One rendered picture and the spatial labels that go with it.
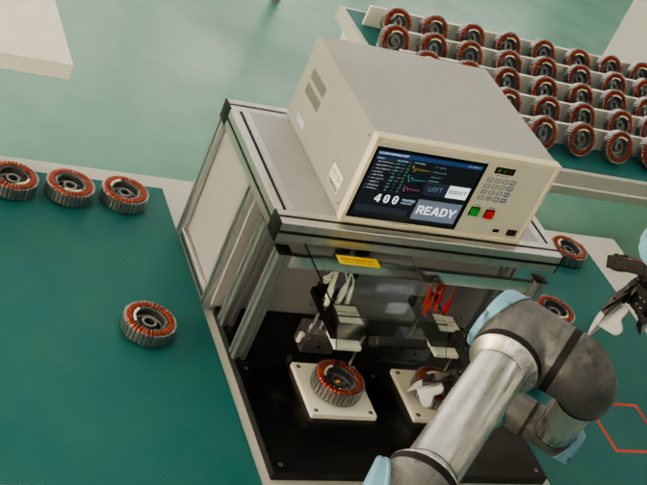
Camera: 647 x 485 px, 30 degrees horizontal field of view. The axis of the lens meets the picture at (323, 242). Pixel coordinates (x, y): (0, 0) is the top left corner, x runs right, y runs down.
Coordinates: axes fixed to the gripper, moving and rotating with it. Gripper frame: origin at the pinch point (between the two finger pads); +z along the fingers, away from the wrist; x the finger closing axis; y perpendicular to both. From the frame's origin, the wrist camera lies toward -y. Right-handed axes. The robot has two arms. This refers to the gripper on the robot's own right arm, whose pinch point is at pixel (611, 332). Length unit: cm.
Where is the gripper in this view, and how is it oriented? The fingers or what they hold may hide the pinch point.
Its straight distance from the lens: 242.9
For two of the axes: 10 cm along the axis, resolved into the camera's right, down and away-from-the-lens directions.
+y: 4.3, 6.3, -6.4
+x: 8.3, 0.1, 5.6
